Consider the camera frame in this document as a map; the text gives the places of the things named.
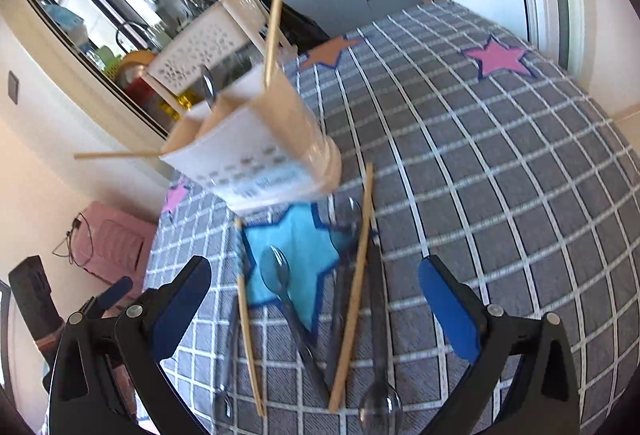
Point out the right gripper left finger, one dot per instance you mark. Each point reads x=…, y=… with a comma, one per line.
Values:
x=174, y=305

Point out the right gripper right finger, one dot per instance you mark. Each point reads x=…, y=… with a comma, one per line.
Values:
x=458, y=310

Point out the wooden chopstick table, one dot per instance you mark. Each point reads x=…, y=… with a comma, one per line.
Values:
x=245, y=316

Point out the black spoon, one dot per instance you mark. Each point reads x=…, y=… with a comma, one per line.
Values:
x=380, y=408
x=344, y=235
x=276, y=275

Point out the wooden chopstick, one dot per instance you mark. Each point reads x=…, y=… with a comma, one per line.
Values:
x=272, y=42
x=355, y=295

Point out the metal utensil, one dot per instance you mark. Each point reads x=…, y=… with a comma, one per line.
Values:
x=223, y=404

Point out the wooden chopstick horizontal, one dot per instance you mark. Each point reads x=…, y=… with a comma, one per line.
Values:
x=124, y=154

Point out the beige plastic utensil holder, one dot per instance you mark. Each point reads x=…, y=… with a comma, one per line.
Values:
x=258, y=145

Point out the metal spoon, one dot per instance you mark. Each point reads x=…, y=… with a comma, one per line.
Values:
x=208, y=86

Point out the black kitchen faucet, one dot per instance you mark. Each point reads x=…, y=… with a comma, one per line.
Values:
x=132, y=35

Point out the grey checked tablecloth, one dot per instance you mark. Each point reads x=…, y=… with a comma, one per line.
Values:
x=521, y=184

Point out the beige plastic basket rack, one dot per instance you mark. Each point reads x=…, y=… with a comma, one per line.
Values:
x=220, y=31

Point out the black plastic bag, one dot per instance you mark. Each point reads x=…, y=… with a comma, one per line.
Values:
x=302, y=33

